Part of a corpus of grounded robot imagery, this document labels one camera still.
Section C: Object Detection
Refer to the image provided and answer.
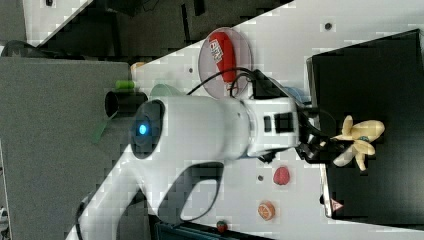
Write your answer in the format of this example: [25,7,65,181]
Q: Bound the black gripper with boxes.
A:
[295,108,350,164]

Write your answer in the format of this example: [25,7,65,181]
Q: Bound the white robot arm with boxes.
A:
[66,95,350,240]

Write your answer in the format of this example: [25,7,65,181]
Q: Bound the black toaster oven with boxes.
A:
[307,30,424,230]

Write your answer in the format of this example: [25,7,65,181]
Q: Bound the blue bowl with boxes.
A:
[285,87,310,104]

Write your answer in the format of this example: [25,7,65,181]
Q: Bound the red toy strawberry fruit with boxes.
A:
[273,166,290,185]

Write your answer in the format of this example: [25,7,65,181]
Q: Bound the orange slice toy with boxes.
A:
[257,201,275,221]

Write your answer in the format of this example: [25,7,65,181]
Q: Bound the small red strawberry toy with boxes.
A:
[216,220,228,233]

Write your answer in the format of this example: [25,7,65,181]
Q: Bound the grey round plate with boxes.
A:
[198,28,252,99]

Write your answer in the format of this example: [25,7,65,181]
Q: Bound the red ketchup bottle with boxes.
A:
[208,31,236,83]

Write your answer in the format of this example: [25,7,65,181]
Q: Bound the teal bin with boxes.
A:
[152,222,271,240]

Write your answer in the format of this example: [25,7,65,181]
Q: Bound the green oval colander basket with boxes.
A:
[150,84,182,97]

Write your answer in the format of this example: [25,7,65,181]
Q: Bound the black cylinder cup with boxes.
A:
[104,91,148,117]

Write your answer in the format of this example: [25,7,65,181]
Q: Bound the green marker cylinder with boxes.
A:
[115,80,136,90]

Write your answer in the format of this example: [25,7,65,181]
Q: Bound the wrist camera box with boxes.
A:
[251,70,304,106]

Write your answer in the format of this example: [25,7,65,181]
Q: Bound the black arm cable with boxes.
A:
[185,67,258,98]

